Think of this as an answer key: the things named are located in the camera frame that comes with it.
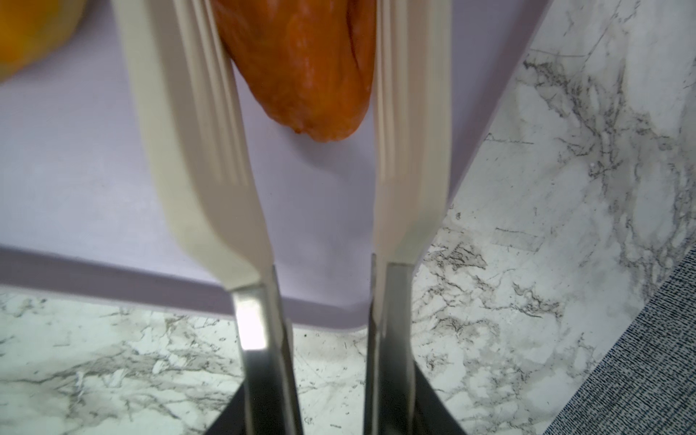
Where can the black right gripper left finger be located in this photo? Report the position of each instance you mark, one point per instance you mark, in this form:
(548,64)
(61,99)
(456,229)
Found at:
(232,420)

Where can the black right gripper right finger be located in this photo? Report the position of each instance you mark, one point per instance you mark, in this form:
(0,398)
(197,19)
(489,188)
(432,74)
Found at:
(430,415)

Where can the metal tongs with white tips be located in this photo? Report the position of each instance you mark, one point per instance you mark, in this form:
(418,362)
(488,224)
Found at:
(189,114)

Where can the red-brown triangular pastry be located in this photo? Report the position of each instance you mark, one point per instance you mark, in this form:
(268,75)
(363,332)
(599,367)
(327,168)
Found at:
(309,64)

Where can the glazed donut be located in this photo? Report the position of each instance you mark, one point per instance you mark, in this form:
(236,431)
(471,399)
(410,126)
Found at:
(33,29)

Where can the lilac plastic tray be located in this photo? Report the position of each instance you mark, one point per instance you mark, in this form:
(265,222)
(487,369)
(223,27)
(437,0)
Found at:
(81,216)

